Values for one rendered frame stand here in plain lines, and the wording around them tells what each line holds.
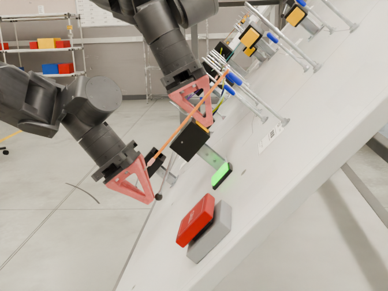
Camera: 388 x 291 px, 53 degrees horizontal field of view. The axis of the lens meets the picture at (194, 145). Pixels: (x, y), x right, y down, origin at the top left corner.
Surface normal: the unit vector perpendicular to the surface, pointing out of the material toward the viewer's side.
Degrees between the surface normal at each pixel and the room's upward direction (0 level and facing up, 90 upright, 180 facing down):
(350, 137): 90
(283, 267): 0
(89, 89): 60
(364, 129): 90
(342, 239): 0
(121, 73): 90
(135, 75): 90
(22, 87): 73
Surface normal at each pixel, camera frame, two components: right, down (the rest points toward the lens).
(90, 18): -0.07, 0.28
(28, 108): 0.86, -0.20
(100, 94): 0.57, -0.33
